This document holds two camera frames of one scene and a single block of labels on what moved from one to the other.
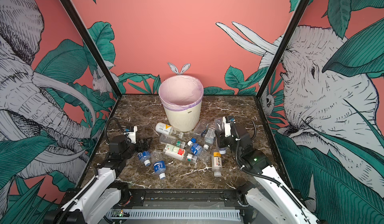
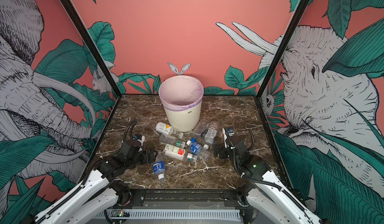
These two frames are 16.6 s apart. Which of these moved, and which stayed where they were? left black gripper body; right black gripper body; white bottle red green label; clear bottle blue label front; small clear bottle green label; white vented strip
Moved: left black gripper body; right black gripper body
Stayed: white bottle red green label; clear bottle blue label front; white vented strip; small clear bottle green label
